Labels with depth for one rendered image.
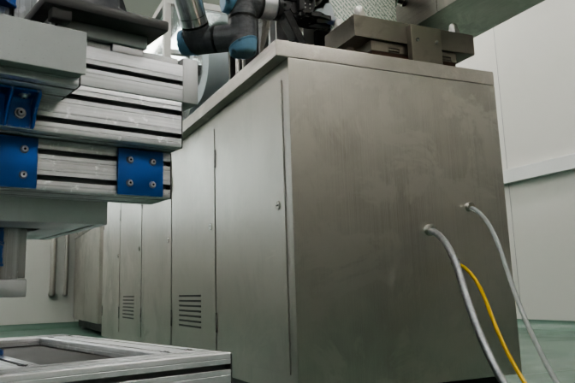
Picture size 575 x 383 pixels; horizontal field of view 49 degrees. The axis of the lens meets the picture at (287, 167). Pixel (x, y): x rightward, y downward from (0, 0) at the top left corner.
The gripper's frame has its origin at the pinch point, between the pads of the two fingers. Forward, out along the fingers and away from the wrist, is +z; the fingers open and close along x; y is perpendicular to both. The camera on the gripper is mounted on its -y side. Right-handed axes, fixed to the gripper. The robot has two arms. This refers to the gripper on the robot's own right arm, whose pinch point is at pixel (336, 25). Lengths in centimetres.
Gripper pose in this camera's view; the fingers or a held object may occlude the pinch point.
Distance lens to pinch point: 192.5
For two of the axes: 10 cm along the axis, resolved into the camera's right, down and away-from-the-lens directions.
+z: 9.0, 0.5, 4.2
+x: -4.3, 1.8, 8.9
